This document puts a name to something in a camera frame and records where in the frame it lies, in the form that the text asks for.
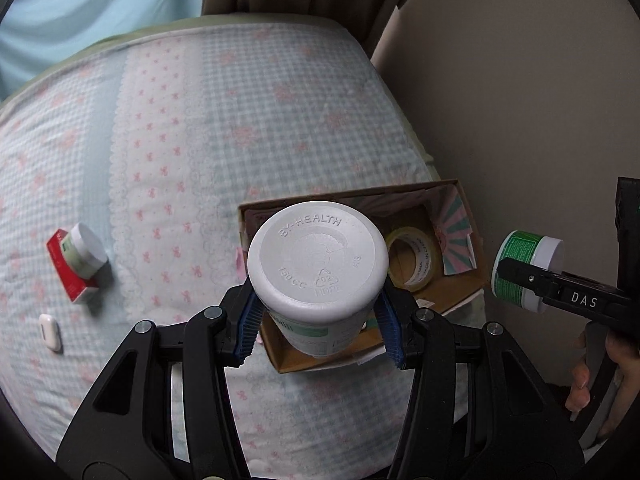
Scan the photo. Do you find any green striped white-lid jar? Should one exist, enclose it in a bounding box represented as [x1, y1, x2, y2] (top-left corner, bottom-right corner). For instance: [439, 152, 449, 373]
[490, 230, 564, 313]

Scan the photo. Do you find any white earbuds case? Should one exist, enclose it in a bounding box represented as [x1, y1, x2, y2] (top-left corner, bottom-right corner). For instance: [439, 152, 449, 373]
[38, 313, 63, 353]

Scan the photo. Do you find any light green cream jar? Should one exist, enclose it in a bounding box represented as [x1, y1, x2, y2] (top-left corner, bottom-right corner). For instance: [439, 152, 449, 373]
[60, 222, 107, 280]

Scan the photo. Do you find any white supplement bottle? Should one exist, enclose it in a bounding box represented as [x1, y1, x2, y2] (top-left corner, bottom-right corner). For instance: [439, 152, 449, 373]
[247, 200, 388, 358]

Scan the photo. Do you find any person right hand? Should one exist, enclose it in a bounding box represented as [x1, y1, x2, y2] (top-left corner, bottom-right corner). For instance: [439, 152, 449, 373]
[566, 322, 639, 448]

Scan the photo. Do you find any brown cardboard box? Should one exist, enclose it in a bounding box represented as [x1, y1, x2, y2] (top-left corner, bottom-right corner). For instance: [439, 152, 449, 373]
[239, 180, 488, 374]

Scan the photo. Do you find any yellow tape roll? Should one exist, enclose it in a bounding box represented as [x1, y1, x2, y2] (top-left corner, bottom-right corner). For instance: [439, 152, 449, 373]
[386, 226, 439, 292]

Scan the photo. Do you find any red Marubi box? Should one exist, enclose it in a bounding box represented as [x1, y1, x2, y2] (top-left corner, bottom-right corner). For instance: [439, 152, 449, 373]
[47, 229, 99, 304]

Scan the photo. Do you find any floral checkered bed sheet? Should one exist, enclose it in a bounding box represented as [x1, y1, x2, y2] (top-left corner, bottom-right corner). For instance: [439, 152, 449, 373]
[0, 24, 442, 478]

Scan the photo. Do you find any light blue sheer curtain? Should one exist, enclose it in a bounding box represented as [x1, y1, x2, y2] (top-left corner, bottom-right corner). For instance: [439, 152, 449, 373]
[1, 0, 202, 98]

